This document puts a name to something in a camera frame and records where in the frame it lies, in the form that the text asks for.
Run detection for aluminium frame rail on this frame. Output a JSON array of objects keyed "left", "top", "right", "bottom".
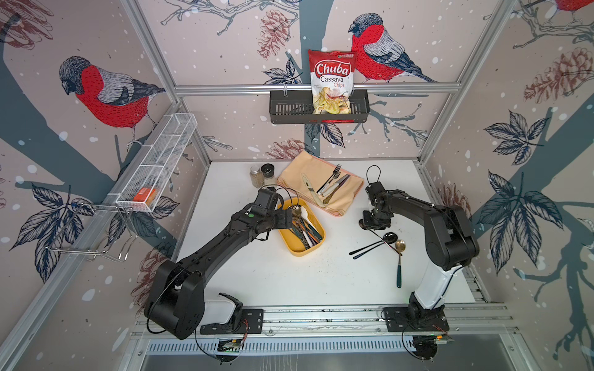
[{"left": 129, "top": 302, "right": 516, "bottom": 339}]

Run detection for glass spice jar brown contents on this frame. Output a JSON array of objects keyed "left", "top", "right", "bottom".
[{"left": 250, "top": 165, "right": 265, "bottom": 189}]

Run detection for rainbow iridescent spoon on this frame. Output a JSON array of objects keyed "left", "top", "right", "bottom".
[{"left": 297, "top": 216, "right": 322, "bottom": 247}]

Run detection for yellow plastic storage box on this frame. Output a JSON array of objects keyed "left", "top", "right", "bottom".
[{"left": 278, "top": 198, "right": 326, "bottom": 257}]

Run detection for red cassava chips bag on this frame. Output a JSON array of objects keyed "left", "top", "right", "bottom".
[{"left": 308, "top": 50, "right": 355, "bottom": 114}]

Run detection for beige cloth napkin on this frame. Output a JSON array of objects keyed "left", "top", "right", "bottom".
[{"left": 278, "top": 151, "right": 364, "bottom": 216}]

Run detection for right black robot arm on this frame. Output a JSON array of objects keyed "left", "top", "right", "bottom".
[{"left": 360, "top": 182, "right": 479, "bottom": 322}]

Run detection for dark green handled spoon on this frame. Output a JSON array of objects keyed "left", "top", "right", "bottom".
[{"left": 396, "top": 253, "right": 402, "bottom": 288}]

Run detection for glass spice jar black lid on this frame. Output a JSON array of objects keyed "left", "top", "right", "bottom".
[{"left": 261, "top": 163, "right": 277, "bottom": 186}]

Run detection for orange box on shelf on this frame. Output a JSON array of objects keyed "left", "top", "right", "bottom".
[{"left": 132, "top": 187, "right": 157, "bottom": 204}]

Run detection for wire hook rack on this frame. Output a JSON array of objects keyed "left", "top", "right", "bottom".
[{"left": 45, "top": 203, "right": 139, "bottom": 262}]

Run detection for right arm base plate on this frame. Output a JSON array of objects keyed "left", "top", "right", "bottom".
[{"left": 381, "top": 305, "right": 450, "bottom": 332}]

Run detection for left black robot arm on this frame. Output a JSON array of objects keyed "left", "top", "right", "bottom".
[{"left": 145, "top": 188, "right": 293, "bottom": 339}]

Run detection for cream handled knife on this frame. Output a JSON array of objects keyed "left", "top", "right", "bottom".
[{"left": 302, "top": 173, "right": 326, "bottom": 208}]

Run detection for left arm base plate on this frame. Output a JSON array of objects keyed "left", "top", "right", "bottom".
[{"left": 199, "top": 309, "right": 265, "bottom": 335}]

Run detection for black metal spoon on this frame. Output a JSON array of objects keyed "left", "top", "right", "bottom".
[{"left": 348, "top": 232, "right": 398, "bottom": 260}]

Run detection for black wall basket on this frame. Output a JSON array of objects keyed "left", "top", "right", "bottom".
[{"left": 269, "top": 91, "right": 371, "bottom": 125}]

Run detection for white plastic spoon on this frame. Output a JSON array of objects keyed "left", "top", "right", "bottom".
[{"left": 299, "top": 206, "right": 323, "bottom": 240}]

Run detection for white wire shelf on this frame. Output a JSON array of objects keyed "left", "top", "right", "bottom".
[{"left": 116, "top": 113, "right": 197, "bottom": 213}]

